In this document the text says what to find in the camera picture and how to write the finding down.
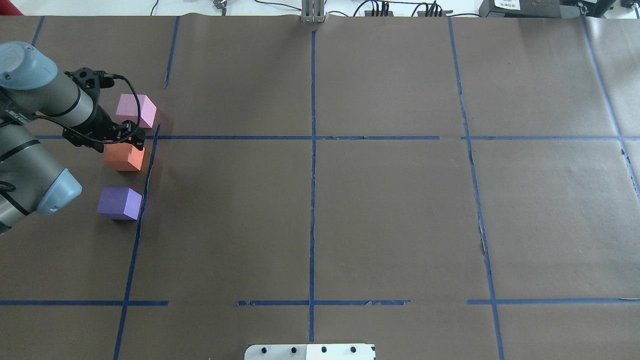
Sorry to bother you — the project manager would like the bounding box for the black box with label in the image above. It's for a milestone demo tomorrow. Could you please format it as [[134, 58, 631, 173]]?
[[478, 0, 585, 19]]

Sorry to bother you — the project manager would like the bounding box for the vertical blue tape strip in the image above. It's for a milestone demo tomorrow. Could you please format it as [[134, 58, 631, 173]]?
[[112, 123, 162, 360]]

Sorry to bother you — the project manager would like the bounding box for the pink foam block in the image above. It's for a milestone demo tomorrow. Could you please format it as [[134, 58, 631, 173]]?
[[115, 94, 157, 129]]

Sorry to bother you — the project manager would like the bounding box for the black camera cable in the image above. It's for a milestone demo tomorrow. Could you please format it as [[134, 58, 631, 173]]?
[[33, 73, 143, 139]]

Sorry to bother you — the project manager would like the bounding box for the aluminium profile post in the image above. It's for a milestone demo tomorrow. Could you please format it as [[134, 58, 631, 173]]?
[[301, 0, 327, 24]]

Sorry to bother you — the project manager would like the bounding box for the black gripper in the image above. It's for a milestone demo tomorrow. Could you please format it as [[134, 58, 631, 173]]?
[[62, 67, 146, 153]]

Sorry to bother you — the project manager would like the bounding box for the brown paper table cover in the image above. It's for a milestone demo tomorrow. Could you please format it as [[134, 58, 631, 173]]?
[[1, 14, 639, 360]]

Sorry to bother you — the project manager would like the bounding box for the black power strip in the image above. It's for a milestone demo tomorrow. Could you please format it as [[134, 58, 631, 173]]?
[[416, 10, 447, 18], [365, 8, 394, 18]]

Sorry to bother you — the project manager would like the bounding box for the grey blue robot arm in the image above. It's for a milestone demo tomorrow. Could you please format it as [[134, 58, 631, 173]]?
[[0, 41, 146, 234]]

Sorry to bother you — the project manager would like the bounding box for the white metal mounting plate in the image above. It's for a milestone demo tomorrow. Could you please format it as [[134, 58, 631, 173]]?
[[244, 342, 377, 360]]

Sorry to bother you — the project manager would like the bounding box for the purple foam block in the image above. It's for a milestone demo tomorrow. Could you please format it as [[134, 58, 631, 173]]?
[[96, 187, 143, 221]]

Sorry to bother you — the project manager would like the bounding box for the orange foam block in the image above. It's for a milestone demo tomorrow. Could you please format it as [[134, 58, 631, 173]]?
[[102, 143, 146, 173]]

